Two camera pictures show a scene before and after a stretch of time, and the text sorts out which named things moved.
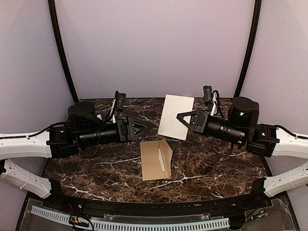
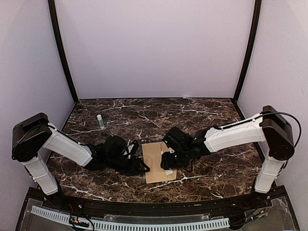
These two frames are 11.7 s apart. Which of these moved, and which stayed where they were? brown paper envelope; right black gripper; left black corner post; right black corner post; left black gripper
Moved: right black gripper; brown paper envelope; left black gripper
Stayed: left black corner post; right black corner post
